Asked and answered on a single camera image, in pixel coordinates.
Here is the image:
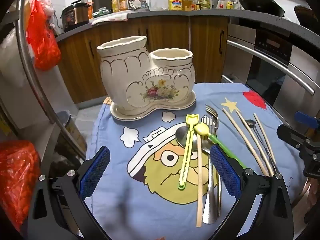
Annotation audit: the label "row of sauce bottles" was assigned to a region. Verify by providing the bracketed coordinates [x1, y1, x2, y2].
[191, 0, 215, 10]

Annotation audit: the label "hanging red plastic bag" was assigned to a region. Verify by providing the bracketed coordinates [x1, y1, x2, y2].
[26, 0, 62, 71]

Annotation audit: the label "brown electric pressure cooker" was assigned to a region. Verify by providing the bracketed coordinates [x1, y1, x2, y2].
[61, 0, 92, 32]

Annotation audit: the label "white ceramic drip tray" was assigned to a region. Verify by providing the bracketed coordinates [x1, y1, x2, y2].
[110, 90, 197, 122]

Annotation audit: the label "white patterned plastic bag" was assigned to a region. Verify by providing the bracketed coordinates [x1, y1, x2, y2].
[41, 0, 55, 18]

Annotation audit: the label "large metal spoon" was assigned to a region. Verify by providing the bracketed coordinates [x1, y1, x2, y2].
[175, 126, 219, 225]

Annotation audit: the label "metal fork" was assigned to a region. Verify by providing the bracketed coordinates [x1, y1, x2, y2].
[205, 104, 223, 218]

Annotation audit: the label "stainless built-in oven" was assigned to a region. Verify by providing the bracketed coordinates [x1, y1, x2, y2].
[221, 22, 320, 120]

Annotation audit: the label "black wok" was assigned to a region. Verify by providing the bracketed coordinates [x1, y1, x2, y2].
[212, 0, 285, 18]

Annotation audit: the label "bulging red plastic bag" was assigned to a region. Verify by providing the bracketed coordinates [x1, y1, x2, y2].
[0, 140, 42, 233]

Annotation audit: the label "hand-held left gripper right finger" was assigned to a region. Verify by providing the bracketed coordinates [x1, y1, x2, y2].
[209, 144, 294, 240]

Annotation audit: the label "yellow cooking oil bottle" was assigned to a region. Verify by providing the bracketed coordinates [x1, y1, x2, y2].
[168, 0, 183, 11]

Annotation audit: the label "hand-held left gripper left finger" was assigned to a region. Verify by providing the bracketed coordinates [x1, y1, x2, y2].
[26, 145, 112, 240]

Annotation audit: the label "white kitchen towel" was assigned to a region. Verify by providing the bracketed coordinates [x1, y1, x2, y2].
[91, 11, 129, 25]

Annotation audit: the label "white floral ceramic utensil holder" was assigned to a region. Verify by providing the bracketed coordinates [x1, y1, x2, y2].
[96, 35, 196, 112]

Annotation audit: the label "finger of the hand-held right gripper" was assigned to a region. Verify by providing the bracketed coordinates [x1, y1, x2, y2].
[277, 124, 310, 153]
[294, 110, 320, 130]

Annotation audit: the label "small long-handled metal spoon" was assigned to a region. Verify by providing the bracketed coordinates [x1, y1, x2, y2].
[245, 119, 277, 173]

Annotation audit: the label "blue cartoon printed cloth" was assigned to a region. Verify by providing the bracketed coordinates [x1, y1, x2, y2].
[84, 82, 310, 240]

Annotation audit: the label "yellow spoon with green handle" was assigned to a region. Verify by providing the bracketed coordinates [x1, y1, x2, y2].
[194, 122, 247, 170]

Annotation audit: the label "wooden chopstick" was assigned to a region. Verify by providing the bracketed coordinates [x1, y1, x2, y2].
[222, 108, 268, 177]
[253, 113, 277, 166]
[196, 134, 203, 228]
[236, 109, 273, 177]

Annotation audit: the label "grey kitchen countertop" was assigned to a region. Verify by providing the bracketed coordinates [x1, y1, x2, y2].
[55, 7, 320, 43]

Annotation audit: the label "wooden kitchen cabinets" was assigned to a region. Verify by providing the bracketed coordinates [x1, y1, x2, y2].
[56, 16, 229, 109]

